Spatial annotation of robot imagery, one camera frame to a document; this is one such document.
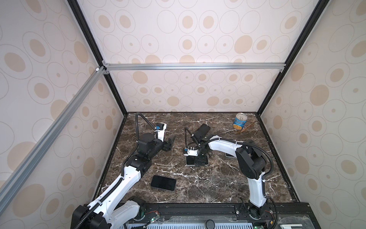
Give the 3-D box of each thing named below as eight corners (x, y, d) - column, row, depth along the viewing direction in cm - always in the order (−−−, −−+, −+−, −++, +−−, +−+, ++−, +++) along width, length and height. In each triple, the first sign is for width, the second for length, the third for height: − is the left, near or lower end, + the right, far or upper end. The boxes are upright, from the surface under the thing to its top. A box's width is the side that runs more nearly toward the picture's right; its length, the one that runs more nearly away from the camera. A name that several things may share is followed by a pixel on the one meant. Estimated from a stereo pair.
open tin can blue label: (234, 130, 111) (238, 121, 103) (231, 122, 117) (235, 112, 108) (243, 130, 111) (248, 121, 103) (241, 122, 117) (245, 112, 108)
